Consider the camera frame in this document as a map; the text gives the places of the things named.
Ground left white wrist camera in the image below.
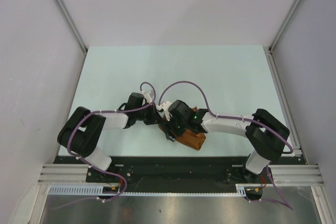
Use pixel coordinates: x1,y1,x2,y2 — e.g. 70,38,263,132
141,90,156,103

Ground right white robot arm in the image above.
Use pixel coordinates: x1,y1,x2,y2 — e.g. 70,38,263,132
157,100,290,183

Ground right corner aluminium post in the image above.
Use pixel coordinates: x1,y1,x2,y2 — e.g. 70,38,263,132
268,0,303,54

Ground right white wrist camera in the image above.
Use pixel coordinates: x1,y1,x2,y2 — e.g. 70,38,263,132
156,101,172,121

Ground orange cloth napkin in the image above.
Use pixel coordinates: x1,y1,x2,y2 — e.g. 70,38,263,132
156,107,206,151

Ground purple cable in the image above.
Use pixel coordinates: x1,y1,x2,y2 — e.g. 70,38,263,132
159,80,294,211
49,81,158,210

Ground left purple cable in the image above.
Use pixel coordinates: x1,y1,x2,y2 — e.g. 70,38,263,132
49,81,158,210

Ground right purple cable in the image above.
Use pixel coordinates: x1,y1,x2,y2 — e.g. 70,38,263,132
159,80,294,211

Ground left corner aluminium post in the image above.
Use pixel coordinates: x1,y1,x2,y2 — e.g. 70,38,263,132
53,0,88,55

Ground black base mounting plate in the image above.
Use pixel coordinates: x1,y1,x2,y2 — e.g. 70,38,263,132
54,156,307,200

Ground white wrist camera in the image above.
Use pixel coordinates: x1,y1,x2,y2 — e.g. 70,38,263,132
141,90,156,103
156,101,172,121

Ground white slotted cable duct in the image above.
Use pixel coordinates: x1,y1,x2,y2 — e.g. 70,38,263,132
48,183,249,198

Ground corner aluminium post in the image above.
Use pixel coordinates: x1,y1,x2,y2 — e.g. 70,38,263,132
53,0,88,55
268,0,303,54

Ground aluminium front frame rail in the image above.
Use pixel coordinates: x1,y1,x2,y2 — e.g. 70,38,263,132
38,164,324,186

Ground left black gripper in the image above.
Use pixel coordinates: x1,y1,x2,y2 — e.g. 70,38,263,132
135,102,163,125

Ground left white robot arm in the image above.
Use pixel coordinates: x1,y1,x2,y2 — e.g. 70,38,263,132
57,90,155,182

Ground aluminium right side rail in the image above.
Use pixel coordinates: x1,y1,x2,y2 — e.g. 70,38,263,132
264,47,304,156

